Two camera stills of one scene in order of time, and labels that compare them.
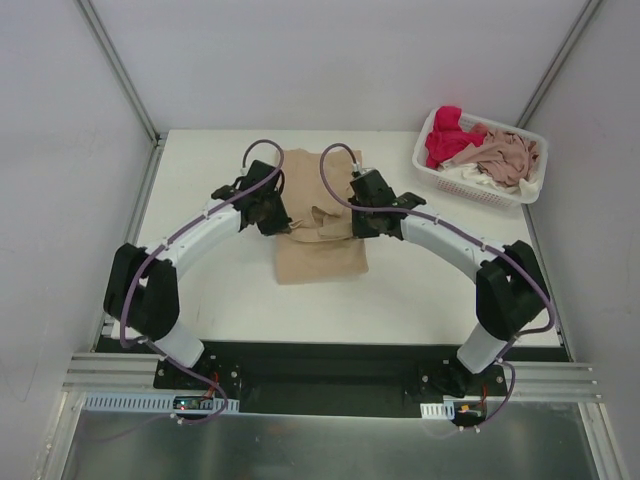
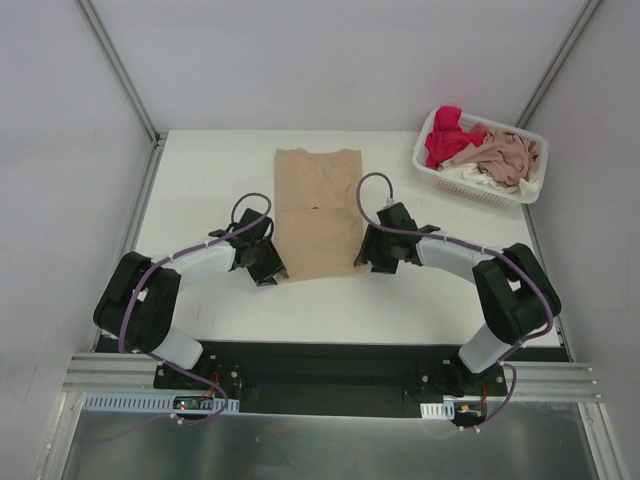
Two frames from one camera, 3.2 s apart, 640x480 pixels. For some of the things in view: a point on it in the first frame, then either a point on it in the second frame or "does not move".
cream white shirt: (526, 188) does not move
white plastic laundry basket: (526, 195) does not move
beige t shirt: (319, 242) does not move
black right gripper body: (364, 222) -> (373, 251)
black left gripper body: (275, 220) -> (267, 261)
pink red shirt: (447, 137) does not move
